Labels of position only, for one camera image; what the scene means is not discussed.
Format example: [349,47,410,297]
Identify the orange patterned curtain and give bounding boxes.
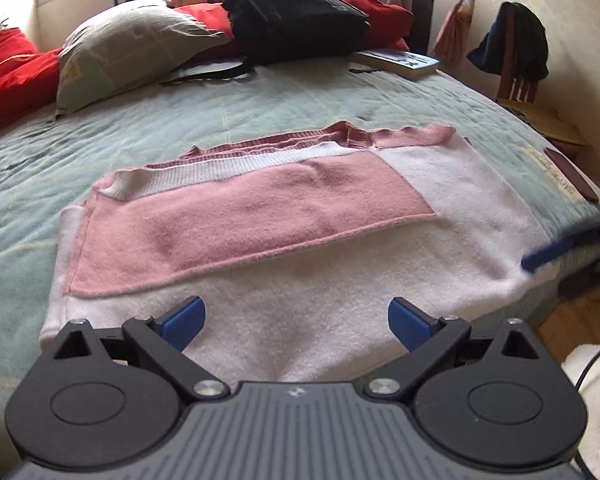
[432,0,481,68]

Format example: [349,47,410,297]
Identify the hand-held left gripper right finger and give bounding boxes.
[364,298,549,404]

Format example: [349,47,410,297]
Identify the red cushion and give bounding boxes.
[172,0,415,59]

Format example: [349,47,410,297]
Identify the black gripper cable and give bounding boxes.
[574,344,600,480]

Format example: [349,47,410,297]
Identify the wooden chair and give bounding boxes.
[495,2,588,161]

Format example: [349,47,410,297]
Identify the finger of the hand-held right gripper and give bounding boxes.
[522,212,600,273]

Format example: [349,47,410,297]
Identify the pink and white sweater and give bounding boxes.
[39,121,561,383]

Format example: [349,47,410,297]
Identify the black backpack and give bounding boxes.
[160,0,371,86]

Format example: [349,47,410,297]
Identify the paperback book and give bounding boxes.
[355,49,441,81]

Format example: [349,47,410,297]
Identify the grey plaid pillow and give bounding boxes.
[55,0,231,116]

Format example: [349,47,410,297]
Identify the person's right forearm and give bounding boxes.
[562,342,600,480]

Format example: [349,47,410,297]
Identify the dark brown oblong object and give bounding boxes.
[544,147,600,206]

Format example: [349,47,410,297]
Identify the dark clothes on chair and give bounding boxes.
[467,1,550,84]

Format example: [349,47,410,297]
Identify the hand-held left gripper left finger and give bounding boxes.
[54,296,231,403]

